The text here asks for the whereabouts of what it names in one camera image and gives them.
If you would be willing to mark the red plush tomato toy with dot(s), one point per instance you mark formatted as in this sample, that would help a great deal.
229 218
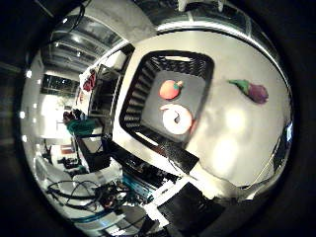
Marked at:
168 90

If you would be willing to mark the dark metal shelf rack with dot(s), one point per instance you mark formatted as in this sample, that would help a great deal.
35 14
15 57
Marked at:
105 95

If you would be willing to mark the person in teal shirt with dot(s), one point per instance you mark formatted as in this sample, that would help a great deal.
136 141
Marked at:
80 126

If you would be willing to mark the black slatted plastic basket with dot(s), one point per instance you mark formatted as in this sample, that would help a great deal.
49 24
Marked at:
135 105

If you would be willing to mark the purple plush eggplant toy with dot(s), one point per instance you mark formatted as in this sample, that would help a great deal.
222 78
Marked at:
256 92

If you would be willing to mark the teal electronics box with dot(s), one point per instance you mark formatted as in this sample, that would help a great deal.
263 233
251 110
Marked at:
138 189

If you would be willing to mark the red hanging cloth item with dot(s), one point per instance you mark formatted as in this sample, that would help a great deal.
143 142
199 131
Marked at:
89 82

